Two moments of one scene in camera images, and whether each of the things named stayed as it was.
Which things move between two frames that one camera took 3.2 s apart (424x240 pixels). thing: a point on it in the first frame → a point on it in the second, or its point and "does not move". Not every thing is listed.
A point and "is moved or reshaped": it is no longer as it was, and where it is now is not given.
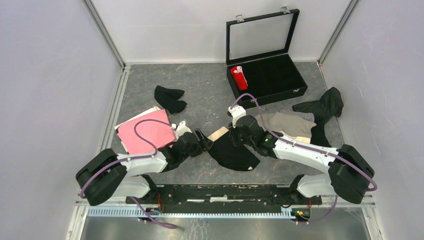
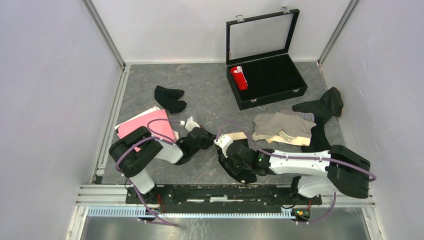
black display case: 260,62 does not move
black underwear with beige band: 227,153 is moved or reshaped
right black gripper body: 238,139 → 235,166
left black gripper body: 196,150 does not move
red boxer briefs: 239,77 does not move
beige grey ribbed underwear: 290,126 does not move
